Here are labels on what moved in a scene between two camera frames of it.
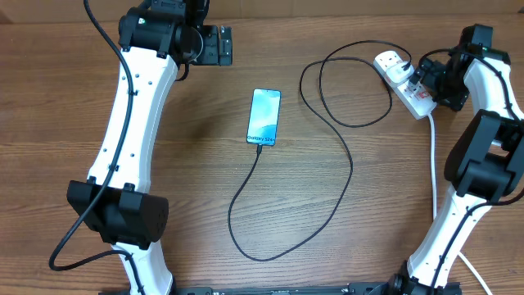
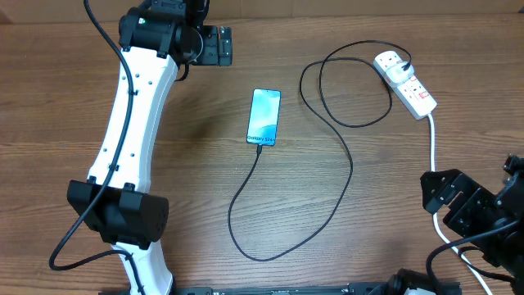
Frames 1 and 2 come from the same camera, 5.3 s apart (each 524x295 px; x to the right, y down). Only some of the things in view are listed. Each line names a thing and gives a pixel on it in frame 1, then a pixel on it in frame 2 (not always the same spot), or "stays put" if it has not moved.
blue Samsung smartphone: [264, 117] stays put
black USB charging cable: [343, 123] stays put
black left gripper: [212, 55] stays put
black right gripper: [455, 99] to [473, 205]
